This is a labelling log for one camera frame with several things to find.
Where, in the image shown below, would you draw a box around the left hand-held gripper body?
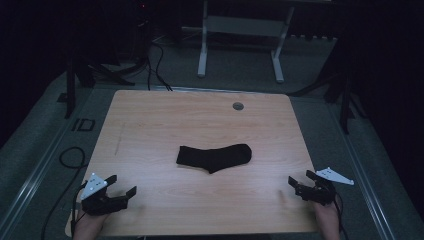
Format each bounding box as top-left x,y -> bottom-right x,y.
79,172 -> 130,217

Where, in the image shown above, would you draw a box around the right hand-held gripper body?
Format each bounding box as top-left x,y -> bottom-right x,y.
294,166 -> 355,206

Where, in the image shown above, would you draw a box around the black sock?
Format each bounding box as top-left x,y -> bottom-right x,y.
175,143 -> 253,175

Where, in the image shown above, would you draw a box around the person's left hand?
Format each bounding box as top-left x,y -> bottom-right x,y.
72,209 -> 110,240

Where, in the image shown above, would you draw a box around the person's right hand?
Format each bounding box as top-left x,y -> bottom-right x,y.
312,200 -> 342,240

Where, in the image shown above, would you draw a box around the black metal stand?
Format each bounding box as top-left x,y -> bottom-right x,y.
288,31 -> 366,135
57,49 -> 136,120

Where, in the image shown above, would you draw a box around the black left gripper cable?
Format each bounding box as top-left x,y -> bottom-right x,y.
69,179 -> 88,240

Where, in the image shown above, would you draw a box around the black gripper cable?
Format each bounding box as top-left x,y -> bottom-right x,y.
69,179 -> 88,240
334,191 -> 350,240

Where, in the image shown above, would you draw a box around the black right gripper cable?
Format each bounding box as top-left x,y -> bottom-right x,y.
334,191 -> 350,240

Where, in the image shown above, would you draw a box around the black looped floor cable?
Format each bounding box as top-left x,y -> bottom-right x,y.
40,146 -> 89,240

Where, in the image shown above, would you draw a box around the metal floor rail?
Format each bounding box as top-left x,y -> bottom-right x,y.
0,87 -> 98,236
324,99 -> 399,240

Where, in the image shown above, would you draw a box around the black floor bracket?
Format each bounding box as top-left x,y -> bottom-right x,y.
71,117 -> 97,132

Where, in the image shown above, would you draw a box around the black background floor cables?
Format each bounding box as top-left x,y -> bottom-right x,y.
145,41 -> 174,92

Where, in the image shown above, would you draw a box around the white metal table frame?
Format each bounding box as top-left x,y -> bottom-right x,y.
197,0 -> 296,84

